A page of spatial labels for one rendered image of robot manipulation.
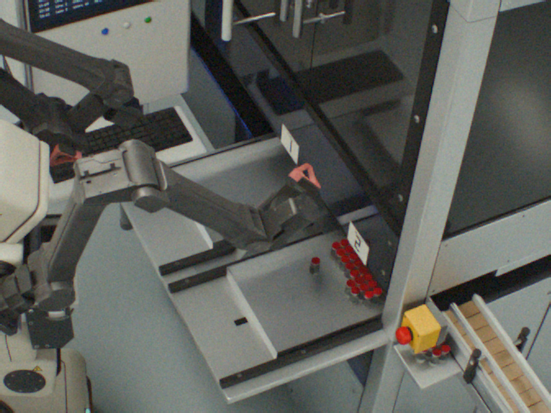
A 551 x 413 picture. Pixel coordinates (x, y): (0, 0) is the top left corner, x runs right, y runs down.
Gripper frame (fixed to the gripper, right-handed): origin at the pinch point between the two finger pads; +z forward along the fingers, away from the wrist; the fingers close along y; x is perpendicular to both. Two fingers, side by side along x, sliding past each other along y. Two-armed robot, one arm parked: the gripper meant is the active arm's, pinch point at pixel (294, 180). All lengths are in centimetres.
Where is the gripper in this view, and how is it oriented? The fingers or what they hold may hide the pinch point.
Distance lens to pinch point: 230.1
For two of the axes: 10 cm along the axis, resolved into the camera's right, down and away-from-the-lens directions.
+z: 2.3, -6.0, 7.6
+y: 5.5, -5.6, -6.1
